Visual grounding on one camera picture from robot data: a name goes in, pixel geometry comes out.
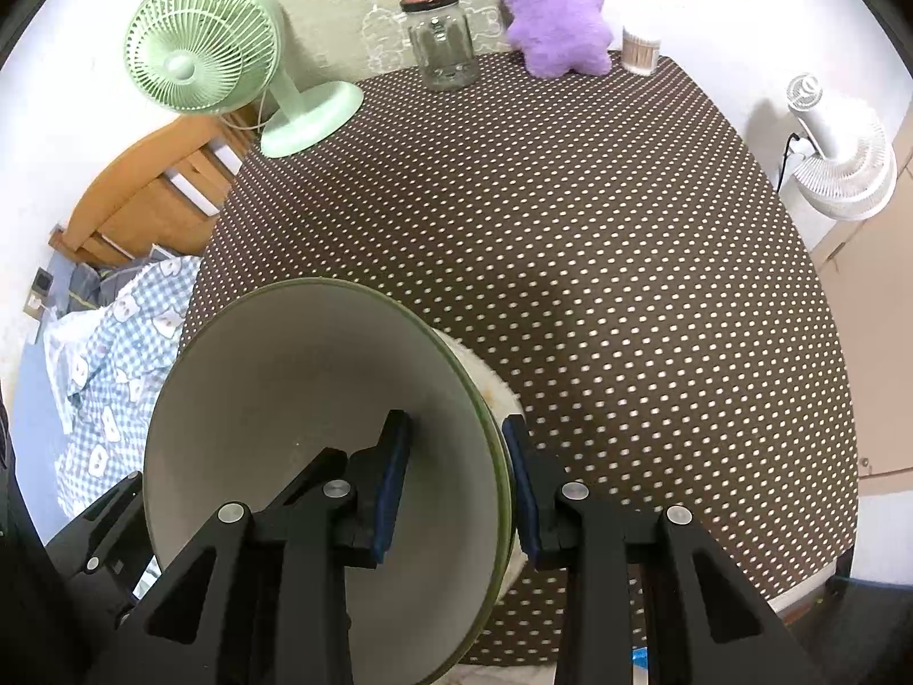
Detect green desk fan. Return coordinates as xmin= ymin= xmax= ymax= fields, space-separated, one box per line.
xmin=124 ymin=0 xmax=365 ymax=158

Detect grey ceramic bowl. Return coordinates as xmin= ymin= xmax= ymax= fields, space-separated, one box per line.
xmin=399 ymin=307 xmax=516 ymax=572
xmin=143 ymin=278 xmax=516 ymax=685

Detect white fan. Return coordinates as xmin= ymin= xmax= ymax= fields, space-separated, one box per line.
xmin=785 ymin=73 xmax=898 ymax=222

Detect brown polka dot tablecloth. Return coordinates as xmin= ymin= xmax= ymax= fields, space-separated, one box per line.
xmin=178 ymin=50 xmax=857 ymax=668

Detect grey pillow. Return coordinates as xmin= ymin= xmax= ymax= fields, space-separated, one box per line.
xmin=67 ymin=249 xmax=172 ymax=311

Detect black furniture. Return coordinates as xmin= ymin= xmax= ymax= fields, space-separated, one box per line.
xmin=823 ymin=549 xmax=913 ymax=685

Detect beige door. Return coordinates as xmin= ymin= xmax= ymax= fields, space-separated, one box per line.
xmin=806 ymin=107 xmax=913 ymax=493

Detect wooden headboard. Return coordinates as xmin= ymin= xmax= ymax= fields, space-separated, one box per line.
xmin=49 ymin=103 xmax=265 ymax=272

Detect purple plush toy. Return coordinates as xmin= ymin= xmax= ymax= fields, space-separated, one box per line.
xmin=497 ymin=0 xmax=613 ymax=78

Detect black fan cable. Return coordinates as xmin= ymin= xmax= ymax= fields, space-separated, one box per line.
xmin=776 ymin=130 xmax=814 ymax=190

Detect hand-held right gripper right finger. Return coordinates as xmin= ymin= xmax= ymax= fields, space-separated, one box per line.
xmin=501 ymin=414 xmax=829 ymax=685

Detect cotton swab container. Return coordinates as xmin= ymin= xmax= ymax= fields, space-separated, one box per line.
xmin=622 ymin=26 xmax=661 ymax=76

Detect blue checkered blanket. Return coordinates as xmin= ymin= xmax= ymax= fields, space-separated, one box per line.
xmin=43 ymin=253 xmax=204 ymax=586

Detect glass jar with lid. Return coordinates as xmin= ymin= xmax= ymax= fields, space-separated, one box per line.
xmin=399 ymin=0 xmax=480 ymax=91

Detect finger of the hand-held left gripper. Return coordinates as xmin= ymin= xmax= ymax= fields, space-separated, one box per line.
xmin=46 ymin=472 xmax=154 ymax=618

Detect dark cloth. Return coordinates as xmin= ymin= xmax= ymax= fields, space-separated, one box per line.
xmin=0 ymin=385 xmax=42 ymax=685

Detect green wall sticker sheet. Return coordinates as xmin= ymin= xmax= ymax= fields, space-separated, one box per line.
xmin=241 ymin=0 xmax=529 ymax=83

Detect green fan power cord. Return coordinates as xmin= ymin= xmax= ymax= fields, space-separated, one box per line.
xmin=221 ymin=89 xmax=276 ymax=133

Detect scalloped yellow flower plate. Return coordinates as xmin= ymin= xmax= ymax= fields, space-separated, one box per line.
xmin=438 ymin=332 xmax=527 ymax=590

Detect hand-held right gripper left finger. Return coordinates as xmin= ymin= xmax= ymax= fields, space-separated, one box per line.
xmin=86 ymin=410 xmax=413 ymax=685

